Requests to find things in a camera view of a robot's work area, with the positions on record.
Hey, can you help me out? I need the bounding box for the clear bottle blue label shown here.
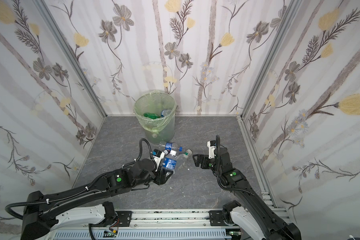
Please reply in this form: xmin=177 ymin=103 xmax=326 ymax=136
xmin=161 ymin=109 xmax=172 ymax=118
xmin=162 ymin=150 xmax=177 ymax=172

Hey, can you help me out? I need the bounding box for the clear bottle green ring grey cap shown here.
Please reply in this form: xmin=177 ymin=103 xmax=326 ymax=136
xmin=175 ymin=149 xmax=193 ymax=170

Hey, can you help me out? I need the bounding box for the green bottle yellow cap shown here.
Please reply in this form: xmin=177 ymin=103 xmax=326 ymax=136
xmin=144 ymin=113 xmax=161 ymax=120

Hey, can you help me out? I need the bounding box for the clear bottle blue label bottom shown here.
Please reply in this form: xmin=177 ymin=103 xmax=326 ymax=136
xmin=161 ymin=109 xmax=172 ymax=118

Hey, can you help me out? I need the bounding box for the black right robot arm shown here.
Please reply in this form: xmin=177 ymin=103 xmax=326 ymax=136
xmin=193 ymin=135 xmax=302 ymax=240

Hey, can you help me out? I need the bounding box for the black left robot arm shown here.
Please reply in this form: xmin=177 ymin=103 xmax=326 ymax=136
xmin=5 ymin=146 xmax=177 ymax=240

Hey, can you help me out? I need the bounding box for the mesh waste bin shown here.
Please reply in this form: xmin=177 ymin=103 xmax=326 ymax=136
xmin=133 ymin=91 xmax=178 ymax=145

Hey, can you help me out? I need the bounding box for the green plastic bin liner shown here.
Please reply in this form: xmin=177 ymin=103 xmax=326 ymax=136
xmin=134 ymin=91 xmax=177 ymax=135

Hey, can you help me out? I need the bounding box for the clear bottle blue cap pepsi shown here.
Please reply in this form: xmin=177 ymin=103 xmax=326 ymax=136
xmin=159 ymin=142 xmax=183 ymax=152

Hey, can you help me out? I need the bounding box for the right corner aluminium profile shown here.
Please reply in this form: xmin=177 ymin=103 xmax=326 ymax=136
xmin=240 ymin=0 xmax=303 ymax=119

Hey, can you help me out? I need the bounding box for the corner aluminium profile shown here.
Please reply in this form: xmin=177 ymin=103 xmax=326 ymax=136
xmin=33 ymin=0 xmax=108 ymax=118
xmin=240 ymin=0 xmax=303 ymax=119

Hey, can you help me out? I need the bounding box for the left corner aluminium profile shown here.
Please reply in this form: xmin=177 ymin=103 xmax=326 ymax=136
xmin=33 ymin=0 xmax=108 ymax=118

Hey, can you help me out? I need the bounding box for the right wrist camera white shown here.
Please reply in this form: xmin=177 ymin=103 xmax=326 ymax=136
xmin=207 ymin=140 xmax=217 ymax=159

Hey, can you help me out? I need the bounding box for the aluminium mounting rail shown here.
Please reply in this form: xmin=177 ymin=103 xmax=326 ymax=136
xmin=51 ymin=205 xmax=280 ymax=232

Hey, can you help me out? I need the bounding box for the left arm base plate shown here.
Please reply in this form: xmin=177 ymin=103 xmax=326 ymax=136
xmin=110 ymin=211 xmax=133 ymax=228

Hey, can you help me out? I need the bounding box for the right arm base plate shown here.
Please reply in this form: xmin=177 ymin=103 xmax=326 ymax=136
xmin=209 ymin=210 xmax=235 ymax=227

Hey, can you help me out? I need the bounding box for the white slotted cable duct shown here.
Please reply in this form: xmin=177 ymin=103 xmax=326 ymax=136
xmin=47 ymin=229 xmax=232 ymax=240

